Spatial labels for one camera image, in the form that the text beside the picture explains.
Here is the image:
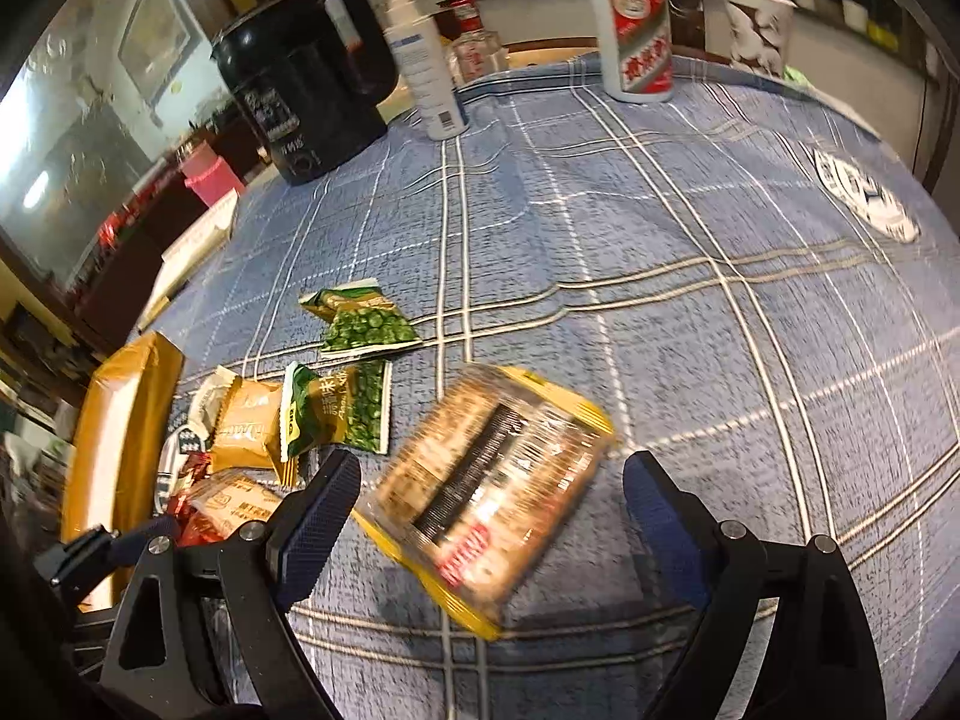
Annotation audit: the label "yellow cardboard box tray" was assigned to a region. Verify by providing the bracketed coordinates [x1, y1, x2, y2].
[60, 330, 187, 613]

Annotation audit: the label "green yellow pea packet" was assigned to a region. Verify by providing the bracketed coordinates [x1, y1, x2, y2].
[278, 359, 392, 463]

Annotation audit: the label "white spray bottle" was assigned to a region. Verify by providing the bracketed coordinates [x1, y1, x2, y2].
[386, 0, 467, 140]

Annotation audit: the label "orange red snack packet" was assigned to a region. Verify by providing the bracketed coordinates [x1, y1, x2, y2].
[164, 454, 281, 548]

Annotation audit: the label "open notebook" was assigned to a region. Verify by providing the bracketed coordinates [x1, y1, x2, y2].
[135, 190, 239, 333]

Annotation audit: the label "pink thermos bottle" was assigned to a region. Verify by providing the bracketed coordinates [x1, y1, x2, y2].
[181, 142, 244, 206]

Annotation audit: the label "framed wall picture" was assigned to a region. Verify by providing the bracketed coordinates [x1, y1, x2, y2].
[117, 0, 200, 107]

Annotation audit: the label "small glass jar red lid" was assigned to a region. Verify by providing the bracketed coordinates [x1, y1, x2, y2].
[451, 0, 509, 83]

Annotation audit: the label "green pea snack packet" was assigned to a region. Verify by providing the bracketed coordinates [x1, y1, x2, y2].
[298, 278, 421, 359]

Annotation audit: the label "cracker packet yellow edges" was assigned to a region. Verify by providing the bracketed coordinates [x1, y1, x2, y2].
[353, 364, 615, 642]

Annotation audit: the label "white paper cup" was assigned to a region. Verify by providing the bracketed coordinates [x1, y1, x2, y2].
[724, 0, 797, 78]

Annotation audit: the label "black electric kettle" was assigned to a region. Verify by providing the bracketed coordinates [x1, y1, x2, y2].
[212, 0, 398, 185]

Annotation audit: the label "blue plaid tablecloth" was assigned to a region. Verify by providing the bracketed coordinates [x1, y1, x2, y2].
[156, 59, 958, 718]

